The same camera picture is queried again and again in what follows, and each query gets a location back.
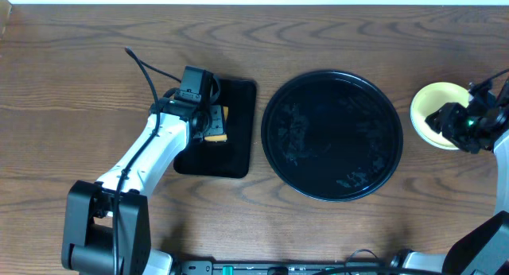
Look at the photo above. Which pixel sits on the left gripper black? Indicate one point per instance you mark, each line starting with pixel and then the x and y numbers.
pixel 217 122

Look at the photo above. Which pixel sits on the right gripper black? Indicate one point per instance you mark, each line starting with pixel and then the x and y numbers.
pixel 444 118

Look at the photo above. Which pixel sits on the orange yellow sponge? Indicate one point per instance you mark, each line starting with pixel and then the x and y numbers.
pixel 218 133

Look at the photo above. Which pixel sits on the yellow plate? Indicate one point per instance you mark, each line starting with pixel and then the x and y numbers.
pixel 429 100

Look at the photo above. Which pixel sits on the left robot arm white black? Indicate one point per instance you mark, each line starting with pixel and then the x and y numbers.
pixel 106 226

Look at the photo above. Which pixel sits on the black rectangular tray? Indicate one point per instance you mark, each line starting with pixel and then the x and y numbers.
pixel 229 158

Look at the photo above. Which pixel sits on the black round tray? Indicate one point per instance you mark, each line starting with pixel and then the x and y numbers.
pixel 332 135

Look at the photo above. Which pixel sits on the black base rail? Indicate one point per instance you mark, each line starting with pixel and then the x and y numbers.
pixel 211 266

